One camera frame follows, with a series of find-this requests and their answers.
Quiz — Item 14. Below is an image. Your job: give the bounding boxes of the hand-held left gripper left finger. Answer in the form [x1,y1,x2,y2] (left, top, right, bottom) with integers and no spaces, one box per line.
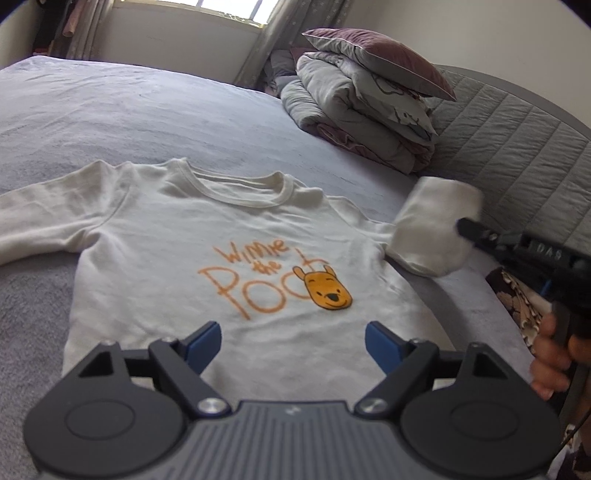
[60,320,232,416]

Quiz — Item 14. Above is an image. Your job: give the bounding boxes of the person's right hand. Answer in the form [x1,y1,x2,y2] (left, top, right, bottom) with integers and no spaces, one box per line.
[529,314,578,402]

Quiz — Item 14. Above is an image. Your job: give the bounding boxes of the white long-sleeve shirt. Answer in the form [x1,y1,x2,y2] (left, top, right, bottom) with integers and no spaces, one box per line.
[0,157,485,402]

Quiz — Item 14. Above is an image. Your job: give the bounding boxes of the brown floral cloth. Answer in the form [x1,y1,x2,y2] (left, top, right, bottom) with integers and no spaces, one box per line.
[485,268,559,361]

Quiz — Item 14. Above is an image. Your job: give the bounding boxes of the bed with grey blanket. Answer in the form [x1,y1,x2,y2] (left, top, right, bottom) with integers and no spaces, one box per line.
[0,55,536,480]

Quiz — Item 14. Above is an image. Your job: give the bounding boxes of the folded grey quilt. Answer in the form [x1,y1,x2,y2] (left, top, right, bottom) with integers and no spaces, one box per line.
[281,51,437,175]

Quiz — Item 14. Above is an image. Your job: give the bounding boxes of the maroon pillow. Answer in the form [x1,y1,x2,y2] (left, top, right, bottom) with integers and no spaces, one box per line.
[301,28,458,102]

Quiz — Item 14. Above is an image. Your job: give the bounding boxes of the hanging clothes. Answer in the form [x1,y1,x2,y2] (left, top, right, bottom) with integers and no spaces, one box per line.
[32,0,93,58]

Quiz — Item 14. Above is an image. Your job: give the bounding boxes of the quilted grey headboard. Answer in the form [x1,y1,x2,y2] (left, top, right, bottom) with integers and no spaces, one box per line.
[416,65,591,296]

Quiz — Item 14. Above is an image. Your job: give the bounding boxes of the dark grey bundled cloth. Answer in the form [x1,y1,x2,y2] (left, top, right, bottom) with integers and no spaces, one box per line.
[263,46,305,97]

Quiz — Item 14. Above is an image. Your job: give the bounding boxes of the window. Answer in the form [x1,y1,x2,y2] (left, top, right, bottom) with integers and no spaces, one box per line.
[113,0,278,28]

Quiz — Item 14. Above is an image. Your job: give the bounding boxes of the grey patterned curtain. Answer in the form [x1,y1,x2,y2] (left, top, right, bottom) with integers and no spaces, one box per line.
[69,0,121,61]
[233,0,342,88]

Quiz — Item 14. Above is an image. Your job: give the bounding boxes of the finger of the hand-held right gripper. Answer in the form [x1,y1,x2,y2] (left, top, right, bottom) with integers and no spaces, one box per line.
[456,218,503,252]

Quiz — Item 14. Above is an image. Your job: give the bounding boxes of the printed grey pillow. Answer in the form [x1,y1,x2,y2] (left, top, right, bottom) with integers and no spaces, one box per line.
[369,69,439,144]

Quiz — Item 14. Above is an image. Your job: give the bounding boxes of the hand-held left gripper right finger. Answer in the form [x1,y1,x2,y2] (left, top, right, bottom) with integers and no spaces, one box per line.
[355,320,522,415]

